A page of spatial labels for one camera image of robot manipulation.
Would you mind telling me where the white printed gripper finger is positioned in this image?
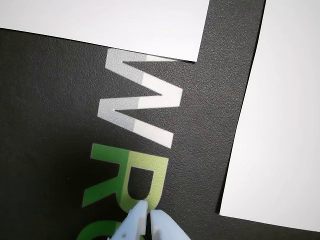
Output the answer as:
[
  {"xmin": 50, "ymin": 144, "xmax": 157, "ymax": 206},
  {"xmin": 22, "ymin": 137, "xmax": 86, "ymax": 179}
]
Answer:
[
  {"xmin": 149, "ymin": 209, "xmax": 192, "ymax": 240},
  {"xmin": 107, "ymin": 199, "xmax": 149, "ymax": 240}
]

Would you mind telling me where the white paper sheet marked HOME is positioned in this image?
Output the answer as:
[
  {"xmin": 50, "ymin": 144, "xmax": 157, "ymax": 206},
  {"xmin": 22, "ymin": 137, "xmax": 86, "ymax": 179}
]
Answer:
[{"xmin": 219, "ymin": 0, "xmax": 320, "ymax": 233}]

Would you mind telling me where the black WRO printed mat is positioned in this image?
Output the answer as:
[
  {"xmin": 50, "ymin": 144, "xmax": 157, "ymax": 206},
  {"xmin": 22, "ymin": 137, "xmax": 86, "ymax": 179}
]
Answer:
[{"xmin": 0, "ymin": 0, "xmax": 320, "ymax": 240}]

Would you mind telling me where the white paper sheet marked 1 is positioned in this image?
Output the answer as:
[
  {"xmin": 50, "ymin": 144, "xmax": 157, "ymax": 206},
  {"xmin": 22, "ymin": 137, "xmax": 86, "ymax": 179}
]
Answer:
[{"xmin": 0, "ymin": 0, "xmax": 210, "ymax": 63}]

